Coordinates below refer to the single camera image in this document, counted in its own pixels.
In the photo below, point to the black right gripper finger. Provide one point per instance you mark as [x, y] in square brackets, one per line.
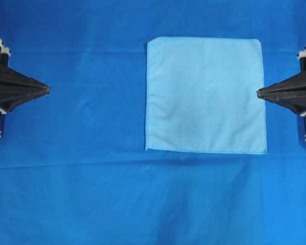
[295, 83]
[294, 102]

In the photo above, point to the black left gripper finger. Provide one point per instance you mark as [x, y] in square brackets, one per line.
[10, 76]
[9, 101]

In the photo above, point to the light blue towel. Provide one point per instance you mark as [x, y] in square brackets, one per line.
[201, 96]

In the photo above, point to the dark blue table cloth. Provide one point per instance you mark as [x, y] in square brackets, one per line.
[73, 165]

